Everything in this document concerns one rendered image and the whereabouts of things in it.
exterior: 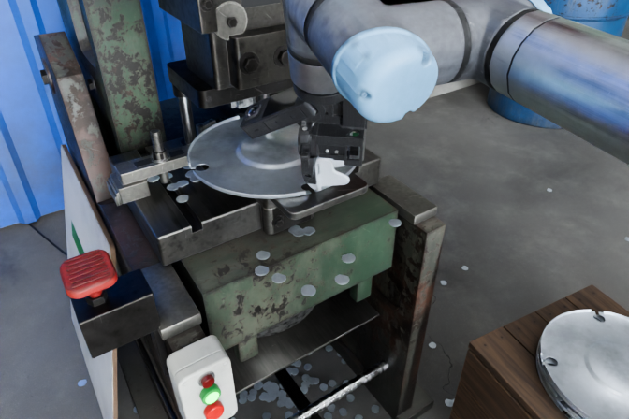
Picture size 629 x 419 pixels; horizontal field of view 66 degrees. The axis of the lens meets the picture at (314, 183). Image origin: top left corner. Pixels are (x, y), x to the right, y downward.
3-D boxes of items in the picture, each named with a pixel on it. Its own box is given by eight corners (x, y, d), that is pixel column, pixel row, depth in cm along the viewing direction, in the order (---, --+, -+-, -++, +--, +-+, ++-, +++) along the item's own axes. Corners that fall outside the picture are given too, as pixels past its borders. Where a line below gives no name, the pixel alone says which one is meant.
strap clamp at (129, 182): (210, 177, 89) (203, 126, 83) (117, 206, 81) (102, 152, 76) (197, 163, 93) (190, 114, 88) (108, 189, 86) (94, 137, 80)
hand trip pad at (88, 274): (131, 317, 64) (118, 275, 60) (83, 337, 61) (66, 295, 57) (117, 284, 69) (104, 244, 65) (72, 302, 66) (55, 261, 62)
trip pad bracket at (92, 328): (176, 377, 75) (153, 286, 64) (112, 410, 71) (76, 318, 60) (163, 350, 79) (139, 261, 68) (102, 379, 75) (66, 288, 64)
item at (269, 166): (169, 133, 87) (168, 129, 87) (312, 103, 98) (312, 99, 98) (219, 221, 66) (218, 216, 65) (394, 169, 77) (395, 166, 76)
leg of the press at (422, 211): (432, 407, 126) (508, 79, 77) (399, 431, 121) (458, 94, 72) (264, 224, 191) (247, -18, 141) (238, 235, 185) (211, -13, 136)
